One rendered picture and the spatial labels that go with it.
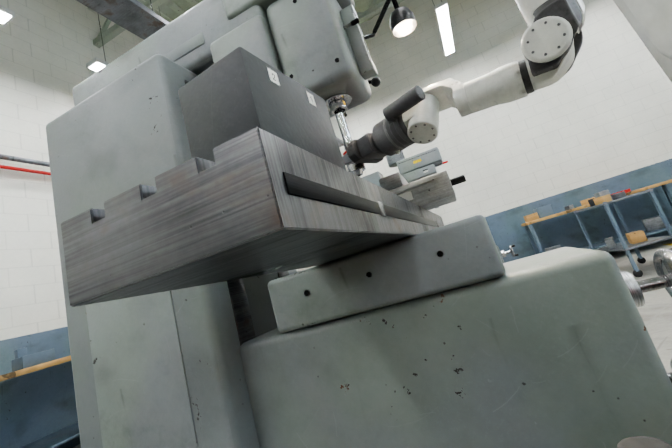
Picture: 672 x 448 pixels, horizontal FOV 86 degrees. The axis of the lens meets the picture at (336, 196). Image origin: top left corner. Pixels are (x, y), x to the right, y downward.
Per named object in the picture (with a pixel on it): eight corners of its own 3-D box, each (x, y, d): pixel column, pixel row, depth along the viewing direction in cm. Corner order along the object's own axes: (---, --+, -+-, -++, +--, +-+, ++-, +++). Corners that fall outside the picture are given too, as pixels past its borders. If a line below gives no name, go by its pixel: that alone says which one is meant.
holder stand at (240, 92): (355, 196, 60) (323, 92, 65) (275, 182, 41) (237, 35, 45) (298, 219, 65) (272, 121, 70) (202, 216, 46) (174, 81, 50)
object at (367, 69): (378, 74, 99) (356, 11, 104) (374, 68, 95) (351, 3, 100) (364, 81, 100) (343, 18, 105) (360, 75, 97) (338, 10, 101)
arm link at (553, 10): (605, 56, 67) (553, -39, 72) (608, 29, 57) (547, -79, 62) (539, 88, 74) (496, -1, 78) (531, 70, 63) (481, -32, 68)
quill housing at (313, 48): (376, 100, 107) (346, 12, 114) (353, 71, 88) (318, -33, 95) (320, 126, 114) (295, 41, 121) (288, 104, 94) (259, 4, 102)
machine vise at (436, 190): (457, 200, 107) (444, 166, 110) (455, 194, 93) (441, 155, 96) (349, 236, 117) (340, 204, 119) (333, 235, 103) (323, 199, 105)
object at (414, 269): (500, 263, 97) (483, 220, 99) (507, 275, 65) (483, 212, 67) (335, 307, 113) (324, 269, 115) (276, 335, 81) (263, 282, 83)
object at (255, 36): (321, 120, 116) (300, 51, 122) (281, 91, 94) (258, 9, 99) (272, 142, 122) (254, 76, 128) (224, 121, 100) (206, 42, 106)
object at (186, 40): (301, 60, 120) (287, 10, 124) (263, 23, 99) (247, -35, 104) (133, 151, 146) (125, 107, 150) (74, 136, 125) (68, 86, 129)
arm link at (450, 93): (418, 113, 88) (474, 92, 81) (416, 139, 83) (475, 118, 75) (406, 94, 84) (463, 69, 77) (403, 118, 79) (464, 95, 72)
